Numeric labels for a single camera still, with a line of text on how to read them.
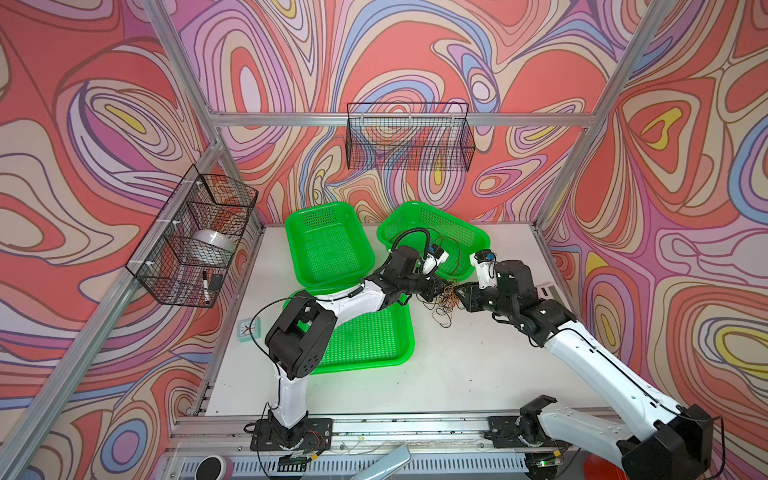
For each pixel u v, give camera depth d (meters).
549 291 0.98
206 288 0.72
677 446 0.37
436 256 0.77
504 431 0.73
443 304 0.88
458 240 1.12
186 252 0.72
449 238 1.14
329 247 1.12
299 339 0.49
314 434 0.73
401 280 0.71
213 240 0.73
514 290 0.57
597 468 0.66
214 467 0.65
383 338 0.90
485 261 0.67
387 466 0.65
